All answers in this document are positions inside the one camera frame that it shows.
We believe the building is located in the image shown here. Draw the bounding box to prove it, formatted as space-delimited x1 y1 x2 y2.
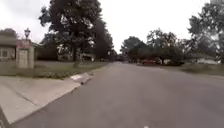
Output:
81 53 96 63

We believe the group of trees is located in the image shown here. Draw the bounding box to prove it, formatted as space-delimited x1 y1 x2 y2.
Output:
119 35 148 63

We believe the red car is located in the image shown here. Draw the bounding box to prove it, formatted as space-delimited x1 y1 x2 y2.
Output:
141 58 157 66

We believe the grey asphalt road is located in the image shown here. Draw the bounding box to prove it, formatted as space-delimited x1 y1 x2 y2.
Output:
11 61 224 128

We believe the large dark tree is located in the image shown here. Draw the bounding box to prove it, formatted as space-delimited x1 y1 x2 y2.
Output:
38 0 116 66

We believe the white vehicle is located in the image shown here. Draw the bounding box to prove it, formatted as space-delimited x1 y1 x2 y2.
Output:
163 59 173 66

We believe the grass lawn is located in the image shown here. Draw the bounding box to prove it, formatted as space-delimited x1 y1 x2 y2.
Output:
0 59 111 80

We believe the brick pillar with lamp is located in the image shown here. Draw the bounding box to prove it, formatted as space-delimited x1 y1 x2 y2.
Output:
15 27 35 69

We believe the grass verge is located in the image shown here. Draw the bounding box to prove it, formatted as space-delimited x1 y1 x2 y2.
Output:
179 63 224 77

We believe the pale concrete driveway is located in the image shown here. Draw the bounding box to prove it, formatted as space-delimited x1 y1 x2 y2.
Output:
0 75 83 125

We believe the pale low house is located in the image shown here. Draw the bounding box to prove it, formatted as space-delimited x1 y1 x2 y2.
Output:
194 54 223 65

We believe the tall tree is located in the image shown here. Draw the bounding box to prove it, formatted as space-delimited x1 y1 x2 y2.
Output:
188 0 224 64

